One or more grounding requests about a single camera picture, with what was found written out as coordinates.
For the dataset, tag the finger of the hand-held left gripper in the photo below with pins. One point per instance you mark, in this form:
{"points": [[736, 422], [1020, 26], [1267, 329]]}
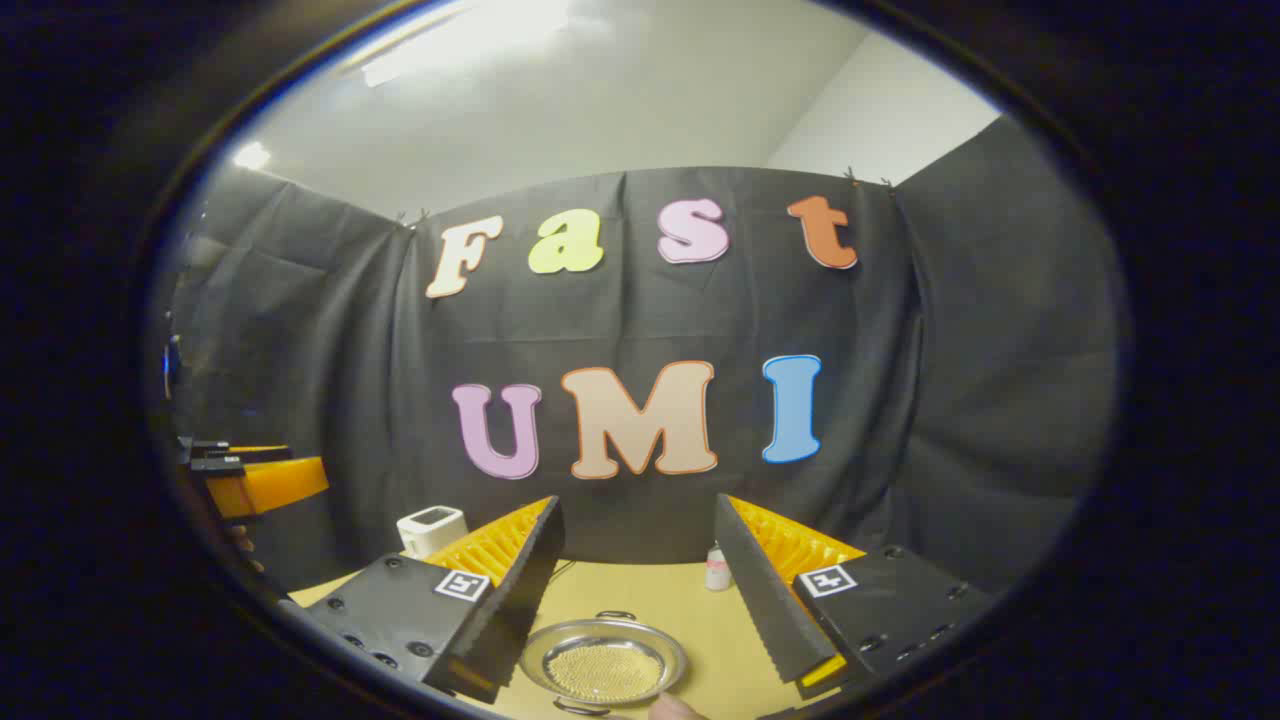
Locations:
{"points": [[280, 487], [250, 452]]}

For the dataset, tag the pile of yellow soybeans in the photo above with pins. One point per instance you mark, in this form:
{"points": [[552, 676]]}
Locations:
{"points": [[605, 672]]}

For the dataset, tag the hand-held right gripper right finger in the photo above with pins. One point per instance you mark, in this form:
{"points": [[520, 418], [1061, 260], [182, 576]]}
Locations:
{"points": [[760, 600]]}

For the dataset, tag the white toaster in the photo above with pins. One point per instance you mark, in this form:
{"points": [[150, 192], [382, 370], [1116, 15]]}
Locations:
{"points": [[430, 530]]}

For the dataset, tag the clear bottle with pink label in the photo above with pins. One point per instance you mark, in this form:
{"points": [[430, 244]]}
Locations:
{"points": [[718, 572]]}

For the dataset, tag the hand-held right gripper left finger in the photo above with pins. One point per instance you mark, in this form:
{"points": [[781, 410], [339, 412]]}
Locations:
{"points": [[520, 590]]}

